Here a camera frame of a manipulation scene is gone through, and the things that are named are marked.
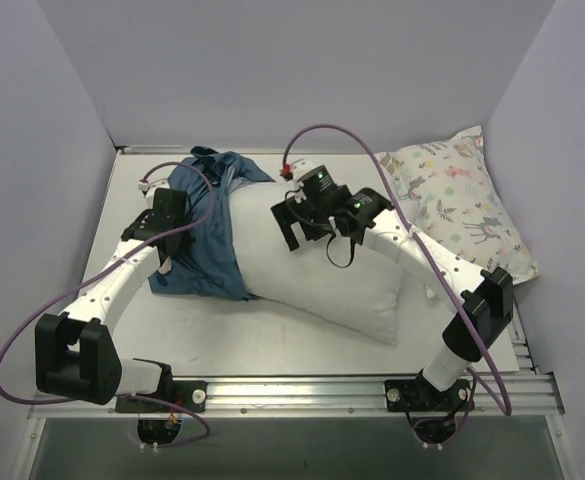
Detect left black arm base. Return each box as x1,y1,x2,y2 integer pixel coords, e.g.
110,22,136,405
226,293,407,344
152,380,208,413

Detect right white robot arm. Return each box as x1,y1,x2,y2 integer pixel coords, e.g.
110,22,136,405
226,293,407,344
271,162,513,409

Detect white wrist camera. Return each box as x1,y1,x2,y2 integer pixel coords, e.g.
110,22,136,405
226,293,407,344
138,178,170,197
280,158,317,183

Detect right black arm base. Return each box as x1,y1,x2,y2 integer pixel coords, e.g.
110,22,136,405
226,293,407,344
384,376,475,414

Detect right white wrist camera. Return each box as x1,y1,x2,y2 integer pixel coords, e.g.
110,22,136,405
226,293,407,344
280,158,317,183

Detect aluminium mounting rail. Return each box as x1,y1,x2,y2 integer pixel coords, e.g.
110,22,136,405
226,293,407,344
29,374,566,416

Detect floral deer print pillow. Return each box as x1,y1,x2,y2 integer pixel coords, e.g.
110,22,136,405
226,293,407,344
376,126,540,285

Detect blue cartoon mouse pillowcase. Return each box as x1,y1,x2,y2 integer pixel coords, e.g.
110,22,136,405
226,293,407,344
148,146,273,301

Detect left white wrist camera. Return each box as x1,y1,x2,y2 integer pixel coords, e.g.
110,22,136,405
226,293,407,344
138,178,170,197

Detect white pillow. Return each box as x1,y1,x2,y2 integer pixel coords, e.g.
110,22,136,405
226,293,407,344
229,183,403,345

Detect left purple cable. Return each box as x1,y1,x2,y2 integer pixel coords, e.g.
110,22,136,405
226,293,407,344
0,162,218,446

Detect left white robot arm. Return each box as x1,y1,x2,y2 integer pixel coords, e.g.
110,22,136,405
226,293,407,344
35,188,193,411

